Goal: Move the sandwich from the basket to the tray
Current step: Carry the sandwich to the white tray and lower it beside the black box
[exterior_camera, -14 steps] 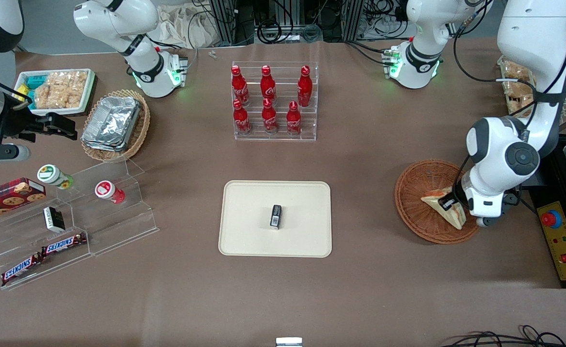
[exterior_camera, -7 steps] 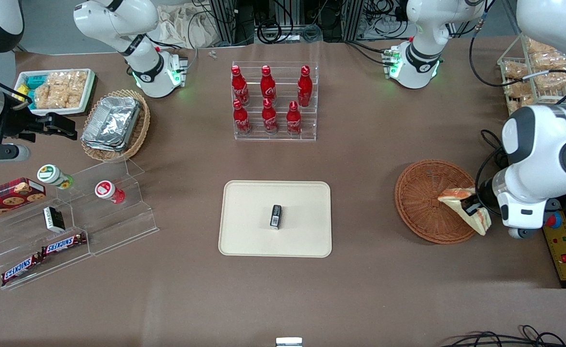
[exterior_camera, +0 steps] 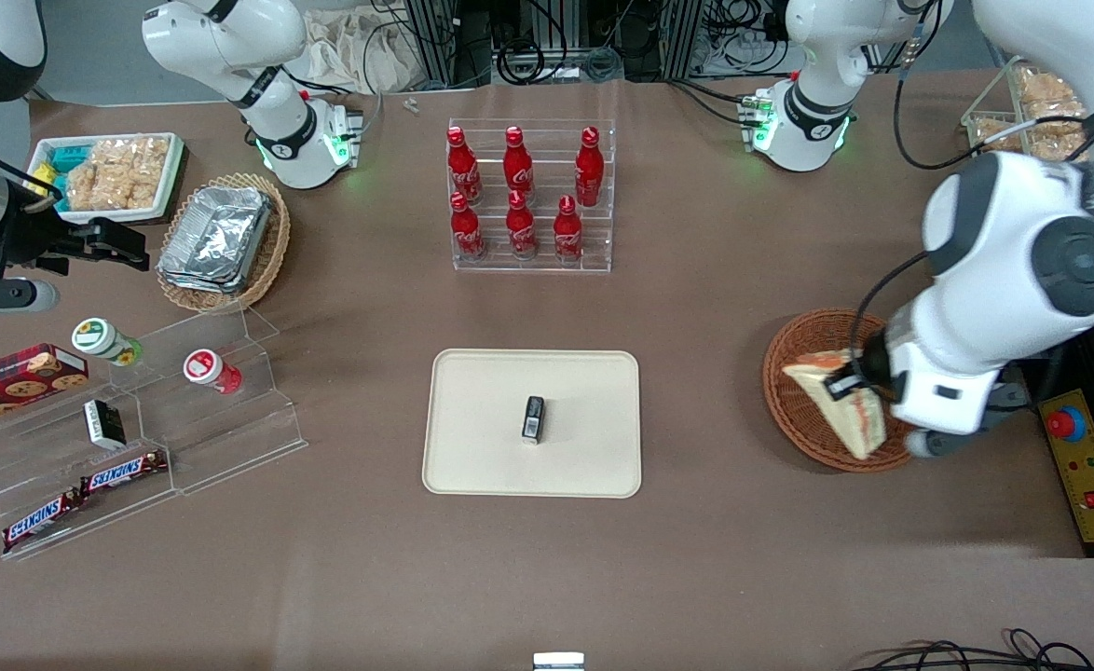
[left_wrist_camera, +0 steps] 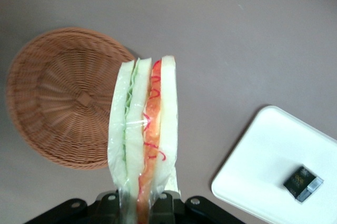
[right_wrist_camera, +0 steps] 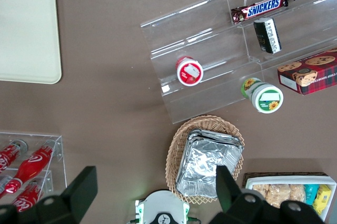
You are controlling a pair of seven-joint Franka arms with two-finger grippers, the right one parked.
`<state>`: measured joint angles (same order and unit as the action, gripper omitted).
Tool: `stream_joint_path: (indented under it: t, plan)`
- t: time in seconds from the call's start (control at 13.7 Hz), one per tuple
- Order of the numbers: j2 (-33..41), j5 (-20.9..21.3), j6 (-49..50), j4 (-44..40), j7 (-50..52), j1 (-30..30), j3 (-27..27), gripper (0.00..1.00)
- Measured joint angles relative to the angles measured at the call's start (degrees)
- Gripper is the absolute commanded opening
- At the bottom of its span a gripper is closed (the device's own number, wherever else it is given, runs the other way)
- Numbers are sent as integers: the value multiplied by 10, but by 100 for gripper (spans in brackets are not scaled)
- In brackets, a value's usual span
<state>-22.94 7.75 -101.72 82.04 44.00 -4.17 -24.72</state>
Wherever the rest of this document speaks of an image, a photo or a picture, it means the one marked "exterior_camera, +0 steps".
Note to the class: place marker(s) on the triangular sandwich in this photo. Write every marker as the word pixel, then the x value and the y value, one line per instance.
pixel 853 424

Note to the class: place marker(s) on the yellow snack packet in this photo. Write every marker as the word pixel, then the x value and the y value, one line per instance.
pixel 42 179

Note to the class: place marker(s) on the brown wicker basket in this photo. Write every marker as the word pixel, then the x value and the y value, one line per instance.
pixel 789 424

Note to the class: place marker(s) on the clear bag of pastries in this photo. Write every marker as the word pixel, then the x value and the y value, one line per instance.
pixel 996 135
pixel 1043 89
pixel 1059 126

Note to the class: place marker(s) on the silver white device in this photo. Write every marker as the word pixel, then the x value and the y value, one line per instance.
pixel 558 663

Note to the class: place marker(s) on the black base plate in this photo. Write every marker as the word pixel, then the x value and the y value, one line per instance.
pixel 1092 373

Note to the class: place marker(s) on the black and white small box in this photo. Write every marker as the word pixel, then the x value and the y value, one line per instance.
pixel 104 424

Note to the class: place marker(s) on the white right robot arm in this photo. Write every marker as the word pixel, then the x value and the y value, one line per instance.
pixel 230 47

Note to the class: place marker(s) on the snickers chocolate bar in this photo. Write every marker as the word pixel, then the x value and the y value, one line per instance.
pixel 39 522
pixel 123 472

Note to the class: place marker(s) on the red white lid cup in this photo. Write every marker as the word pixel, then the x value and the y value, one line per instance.
pixel 210 370

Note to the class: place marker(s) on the red cola bottle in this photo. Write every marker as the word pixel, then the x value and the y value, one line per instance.
pixel 567 233
pixel 466 233
pixel 589 172
pixel 517 168
pixel 521 233
pixel 461 168

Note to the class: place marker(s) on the teal snack packet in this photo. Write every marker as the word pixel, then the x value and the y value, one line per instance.
pixel 67 157

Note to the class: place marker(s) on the red cookie box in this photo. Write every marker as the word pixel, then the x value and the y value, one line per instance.
pixel 6 382

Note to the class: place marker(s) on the beige plastic tray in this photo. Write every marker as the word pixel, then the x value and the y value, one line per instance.
pixel 472 447

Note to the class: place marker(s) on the red emergency stop button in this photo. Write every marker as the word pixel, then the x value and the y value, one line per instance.
pixel 1065 424

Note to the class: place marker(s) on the clear acrylic step stand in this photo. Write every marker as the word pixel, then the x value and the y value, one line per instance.
pixel 230 438

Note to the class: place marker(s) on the clear acrylic bottle rack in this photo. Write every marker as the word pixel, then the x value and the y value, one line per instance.
pixel 594 238

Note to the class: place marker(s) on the beige cloth bag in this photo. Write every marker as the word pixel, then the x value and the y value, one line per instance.
pixel 361 51

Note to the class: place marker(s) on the white rectangular snack tray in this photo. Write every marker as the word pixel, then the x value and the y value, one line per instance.
pixel 172 177

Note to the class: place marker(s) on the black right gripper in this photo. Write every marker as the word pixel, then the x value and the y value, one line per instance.
pixel 33 239

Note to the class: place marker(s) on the green sunflower lid cup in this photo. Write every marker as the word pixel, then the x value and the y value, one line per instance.
pixel 104 340

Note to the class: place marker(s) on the stacked aluminium foil containers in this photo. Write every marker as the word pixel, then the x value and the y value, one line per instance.
pixel 216 238

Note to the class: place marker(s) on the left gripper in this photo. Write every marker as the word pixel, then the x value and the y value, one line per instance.
pixel 873 363

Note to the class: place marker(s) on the clear bag of crackers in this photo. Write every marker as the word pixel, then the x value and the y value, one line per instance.
pixel 118 172

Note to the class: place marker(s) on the light wicker basket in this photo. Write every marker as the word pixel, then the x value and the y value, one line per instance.
pixel 272 252

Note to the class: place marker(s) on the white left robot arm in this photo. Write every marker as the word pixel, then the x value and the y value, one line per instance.
pixel 994 233

